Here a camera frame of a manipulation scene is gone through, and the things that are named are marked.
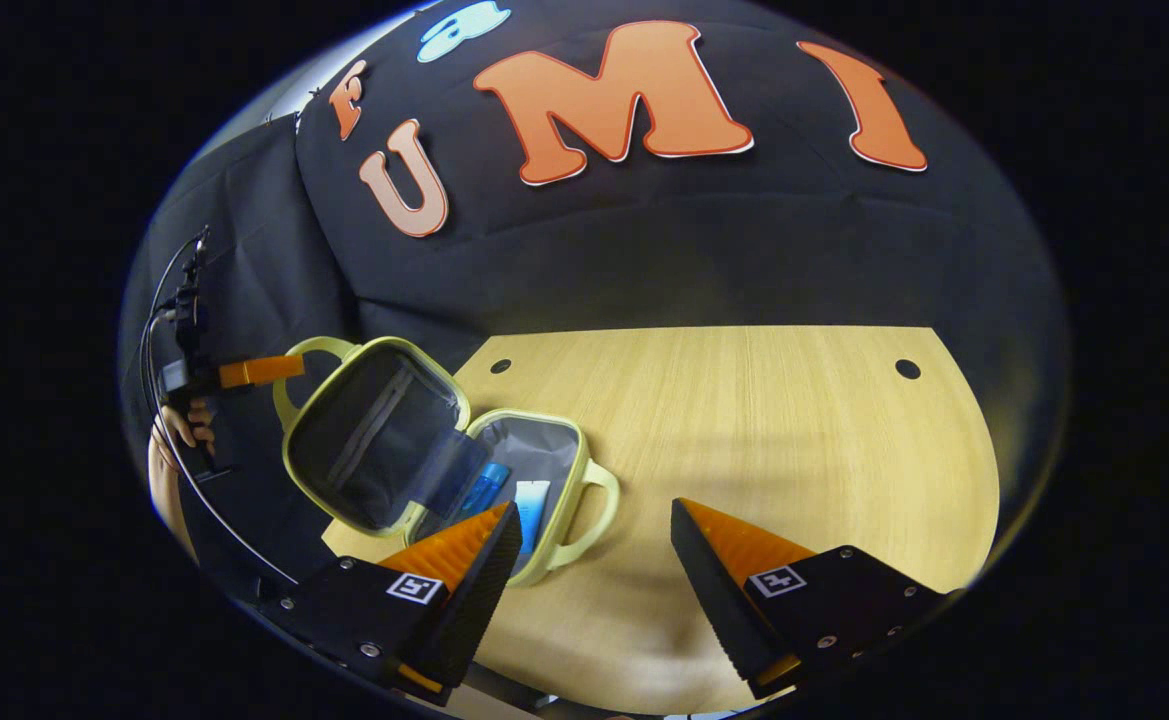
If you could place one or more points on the blue skin care bottle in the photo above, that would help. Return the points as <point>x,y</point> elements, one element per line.
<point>484,490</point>

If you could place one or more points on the pale blue skin care tube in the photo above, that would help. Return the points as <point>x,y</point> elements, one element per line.
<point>532,515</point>

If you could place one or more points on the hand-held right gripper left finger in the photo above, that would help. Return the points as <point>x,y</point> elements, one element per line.
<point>469,600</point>

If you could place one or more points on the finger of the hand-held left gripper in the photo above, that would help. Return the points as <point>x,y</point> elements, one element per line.
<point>259,371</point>

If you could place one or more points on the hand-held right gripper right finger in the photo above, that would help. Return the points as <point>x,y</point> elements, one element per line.
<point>714,600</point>

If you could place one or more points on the black backdrop cloth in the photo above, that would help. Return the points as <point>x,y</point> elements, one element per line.
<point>664,250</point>

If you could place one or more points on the pale yellow suitcase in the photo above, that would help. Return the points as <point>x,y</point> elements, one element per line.
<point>374,450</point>

